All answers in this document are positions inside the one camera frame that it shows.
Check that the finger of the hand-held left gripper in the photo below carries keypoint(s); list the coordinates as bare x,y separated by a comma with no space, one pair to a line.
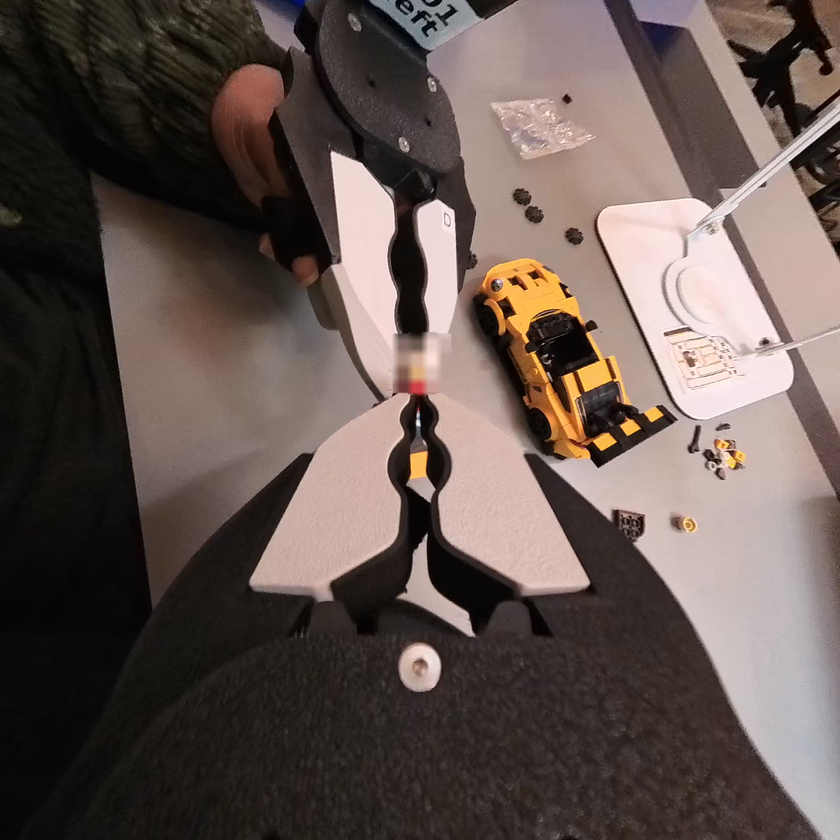
364,262
443,262

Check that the red lego minifigure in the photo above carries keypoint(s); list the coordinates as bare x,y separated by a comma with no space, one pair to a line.
418,423

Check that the clear plastic bag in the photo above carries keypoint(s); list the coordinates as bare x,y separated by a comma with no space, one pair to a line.
538,128

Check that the white desk stand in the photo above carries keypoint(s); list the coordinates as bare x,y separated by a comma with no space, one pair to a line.
630,249

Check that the person's left forearm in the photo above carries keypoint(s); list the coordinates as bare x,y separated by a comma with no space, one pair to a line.
131,65

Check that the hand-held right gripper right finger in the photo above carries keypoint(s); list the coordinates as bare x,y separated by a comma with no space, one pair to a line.
512,518

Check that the lego sticker sheet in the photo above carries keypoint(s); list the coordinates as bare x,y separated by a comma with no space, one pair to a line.
702,358

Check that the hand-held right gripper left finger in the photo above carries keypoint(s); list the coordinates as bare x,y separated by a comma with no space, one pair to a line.
328,518

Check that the yellow lego car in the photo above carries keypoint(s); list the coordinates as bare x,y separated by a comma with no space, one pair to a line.
525,308

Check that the person's left hand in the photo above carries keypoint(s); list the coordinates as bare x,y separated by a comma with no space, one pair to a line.
243,131

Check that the dark studded lego plate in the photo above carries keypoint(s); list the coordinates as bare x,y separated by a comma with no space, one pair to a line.
631,523

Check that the pile of small lego parts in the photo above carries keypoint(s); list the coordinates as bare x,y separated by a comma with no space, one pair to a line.
722,456

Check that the small yellow round lego piece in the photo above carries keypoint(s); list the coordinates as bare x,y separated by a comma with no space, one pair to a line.
684,523

